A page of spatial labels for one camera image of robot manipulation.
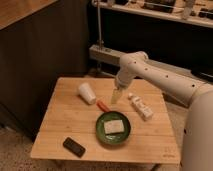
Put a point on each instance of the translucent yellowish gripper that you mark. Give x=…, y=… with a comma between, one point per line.
x=116, y=95

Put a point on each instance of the orange red pepper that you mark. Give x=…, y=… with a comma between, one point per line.
x=102, y=106

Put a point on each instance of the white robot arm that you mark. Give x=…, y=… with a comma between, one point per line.
x=197, y=147

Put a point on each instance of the white paper cup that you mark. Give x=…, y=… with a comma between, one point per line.
x=86, y=92

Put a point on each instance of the white sponge block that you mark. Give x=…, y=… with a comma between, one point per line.
x=113, y=126

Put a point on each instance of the white tube bottle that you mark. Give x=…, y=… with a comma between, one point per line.
x=143, y=110

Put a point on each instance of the green round plate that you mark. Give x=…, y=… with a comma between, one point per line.
x=115, y=138

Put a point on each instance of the wooden low table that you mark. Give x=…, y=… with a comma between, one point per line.
x=68, y=115

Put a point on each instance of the black mobile phone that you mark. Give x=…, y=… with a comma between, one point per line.
x=74, y=147

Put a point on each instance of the metal shelf rack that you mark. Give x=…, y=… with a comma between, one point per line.
x=150, y=60

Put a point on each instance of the dark wooden cabinet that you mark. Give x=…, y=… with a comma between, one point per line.
x=34, y=53

